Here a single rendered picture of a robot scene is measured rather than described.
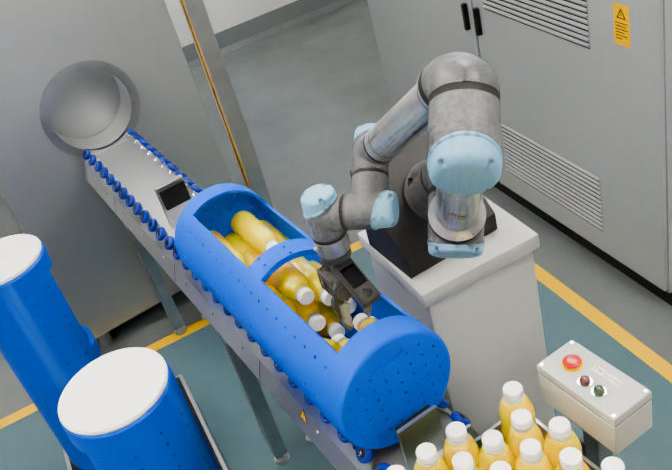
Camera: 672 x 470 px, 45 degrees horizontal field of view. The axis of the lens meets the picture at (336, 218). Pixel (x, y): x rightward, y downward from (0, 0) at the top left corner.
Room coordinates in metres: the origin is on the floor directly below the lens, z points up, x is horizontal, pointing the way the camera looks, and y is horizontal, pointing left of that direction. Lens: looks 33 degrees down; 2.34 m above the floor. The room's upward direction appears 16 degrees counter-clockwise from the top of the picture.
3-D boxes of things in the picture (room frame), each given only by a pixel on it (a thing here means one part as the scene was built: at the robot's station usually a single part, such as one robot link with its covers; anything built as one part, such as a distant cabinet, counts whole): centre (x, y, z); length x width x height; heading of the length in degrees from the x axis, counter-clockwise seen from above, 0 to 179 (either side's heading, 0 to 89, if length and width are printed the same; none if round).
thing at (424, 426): (1.15, -0.04, 0.99); 0.10 x 0.02 x 0.12; 113
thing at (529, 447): (0.96, -0.22, 1.09); 0.04 x 0.04 x 0.02
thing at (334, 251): (1.43, 0.03, 1.33); 0.08 x 0.08 x 0.05
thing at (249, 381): (2.09, 0.44, 0.31); 0.06 x 0.06 x 0.63; 23
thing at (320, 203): (1.43, 0.02, 1.41); 0.09 x 0.08 x 0.11; 68
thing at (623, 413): (1.08, -0.39, 1.05); 0.20 x 0.10 x 0.10; 23
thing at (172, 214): (2.38, 0.49, 1.00); 0.10 x 0.04 x 0.15; 113
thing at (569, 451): (0.92, -0.28, 1.09); 0.04 x 0.04 x 0.02
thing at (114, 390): (1.53, 0.64, 1.03); 0.28 x 0.28 x 0.01
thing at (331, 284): (1.44, 0.03, 1.25); 0.09 x 0.08 x 0.12; 23
